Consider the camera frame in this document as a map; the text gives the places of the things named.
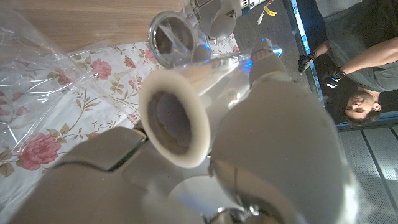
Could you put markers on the person's black-gloved right hand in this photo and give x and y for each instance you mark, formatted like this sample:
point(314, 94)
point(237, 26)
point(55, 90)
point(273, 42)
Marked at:
point(334, 76)

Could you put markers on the transparent cling film sheet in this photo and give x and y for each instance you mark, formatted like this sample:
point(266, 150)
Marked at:
point(31, 62)

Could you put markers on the person's left forearm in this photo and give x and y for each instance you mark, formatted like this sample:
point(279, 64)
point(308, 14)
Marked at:
point(321, 49)

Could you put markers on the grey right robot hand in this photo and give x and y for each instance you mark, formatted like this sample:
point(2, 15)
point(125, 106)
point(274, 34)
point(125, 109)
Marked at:
point(280, 149)

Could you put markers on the person's right forearm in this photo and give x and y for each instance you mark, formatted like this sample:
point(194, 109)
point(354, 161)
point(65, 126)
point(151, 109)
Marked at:
point(370, 56)

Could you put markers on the floral backdrop cloth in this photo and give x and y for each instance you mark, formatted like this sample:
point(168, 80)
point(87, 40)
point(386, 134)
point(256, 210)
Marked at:
point(77, 124)

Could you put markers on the person in grey shirt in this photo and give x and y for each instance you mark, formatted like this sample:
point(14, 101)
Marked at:
point(303, 40)
point(348, 25)

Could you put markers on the silver cling film roll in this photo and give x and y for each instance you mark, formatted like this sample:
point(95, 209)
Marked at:
point(186, 81)

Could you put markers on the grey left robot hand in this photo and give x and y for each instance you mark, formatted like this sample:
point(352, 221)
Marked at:
point(220, 21)

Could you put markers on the person's black-gloved left hand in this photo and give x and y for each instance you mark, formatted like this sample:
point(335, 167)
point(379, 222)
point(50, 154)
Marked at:
point(305, 62)

